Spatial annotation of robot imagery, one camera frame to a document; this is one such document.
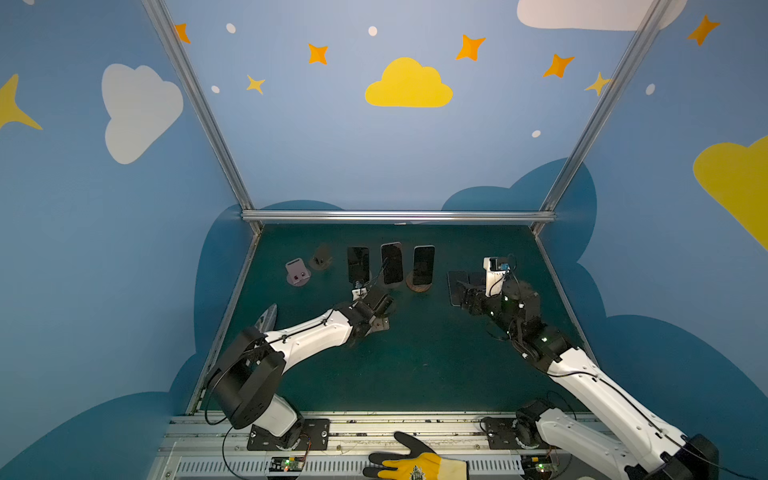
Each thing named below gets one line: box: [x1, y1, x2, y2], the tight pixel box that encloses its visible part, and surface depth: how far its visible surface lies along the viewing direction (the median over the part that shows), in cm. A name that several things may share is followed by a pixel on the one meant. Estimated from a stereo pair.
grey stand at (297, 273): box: [285, 258, 311, 287], surface depth 103 cm
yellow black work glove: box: [362, 431, 468, 480], surface depth 70 cm
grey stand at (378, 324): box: [364, 315, 390, 337], surface depth 82 cm
